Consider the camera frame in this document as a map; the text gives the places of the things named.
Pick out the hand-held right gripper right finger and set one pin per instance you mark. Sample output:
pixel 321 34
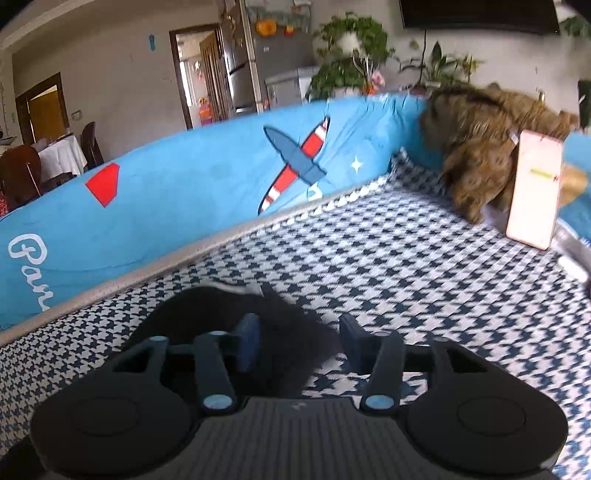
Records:
pixel 353 339

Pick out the houndstooth mat with grey trim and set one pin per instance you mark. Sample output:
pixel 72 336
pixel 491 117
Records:
pixel 415 286

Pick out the brown framed kitchen doorway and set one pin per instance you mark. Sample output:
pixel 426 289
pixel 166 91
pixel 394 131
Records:
pixel 198 78

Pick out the pink smartphone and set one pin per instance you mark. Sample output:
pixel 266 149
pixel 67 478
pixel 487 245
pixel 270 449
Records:
pixel 535 194

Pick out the pink kitchen shelf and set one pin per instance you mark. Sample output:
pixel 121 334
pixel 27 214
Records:
pixel 203 110

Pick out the black television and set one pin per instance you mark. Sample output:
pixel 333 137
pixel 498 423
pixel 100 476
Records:
pixel 480 14

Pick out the black t-shirt with red print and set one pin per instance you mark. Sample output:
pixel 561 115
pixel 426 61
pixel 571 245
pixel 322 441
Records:
pixel 295 332

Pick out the yellow wooden door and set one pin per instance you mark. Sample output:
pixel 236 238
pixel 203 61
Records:
pixel 44 110

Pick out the blue printed blanket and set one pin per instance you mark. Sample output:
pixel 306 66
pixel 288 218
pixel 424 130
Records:
pixel 207 175

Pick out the white chest freezer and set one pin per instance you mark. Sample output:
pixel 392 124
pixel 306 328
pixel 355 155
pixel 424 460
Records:
pixel 291 87

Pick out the wall switch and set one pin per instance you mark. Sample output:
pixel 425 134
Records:
pixel 77 115

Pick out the brown plush toy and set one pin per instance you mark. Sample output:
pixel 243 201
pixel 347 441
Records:
pixel 480 147

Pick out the dark dining chair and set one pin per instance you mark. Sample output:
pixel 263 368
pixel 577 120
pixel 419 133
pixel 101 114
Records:
pixel 90 143

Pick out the blue wall sticker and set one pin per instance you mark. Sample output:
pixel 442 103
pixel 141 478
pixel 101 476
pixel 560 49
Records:
pixel 151 41

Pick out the printed fridge cover cloth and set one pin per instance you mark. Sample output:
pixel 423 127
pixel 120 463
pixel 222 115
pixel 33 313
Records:
pixel 281 11

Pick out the yellow fridge magnet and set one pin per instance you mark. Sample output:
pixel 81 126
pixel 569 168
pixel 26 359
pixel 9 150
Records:
pixel 266 27

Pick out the red floral cushion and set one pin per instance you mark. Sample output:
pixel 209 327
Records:
pixel 2 203

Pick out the brown wooden chair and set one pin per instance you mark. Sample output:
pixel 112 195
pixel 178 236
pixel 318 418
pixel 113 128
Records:
pixel 18 175

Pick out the silver refrigerator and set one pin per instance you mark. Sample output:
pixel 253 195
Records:
pixel 258 60

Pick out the table with white cloth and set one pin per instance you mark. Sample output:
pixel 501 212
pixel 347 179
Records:
pixel 60 157

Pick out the leafy potted plant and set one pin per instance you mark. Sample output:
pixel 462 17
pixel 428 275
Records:
pixel 438 64

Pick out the pale grey cloth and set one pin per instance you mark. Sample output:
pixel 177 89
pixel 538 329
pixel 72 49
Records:
pixel 572 244

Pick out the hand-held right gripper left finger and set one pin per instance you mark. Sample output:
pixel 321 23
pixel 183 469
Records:
pixel 249 341

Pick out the green potted plant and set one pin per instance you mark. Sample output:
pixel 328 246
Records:
pixel 351 50

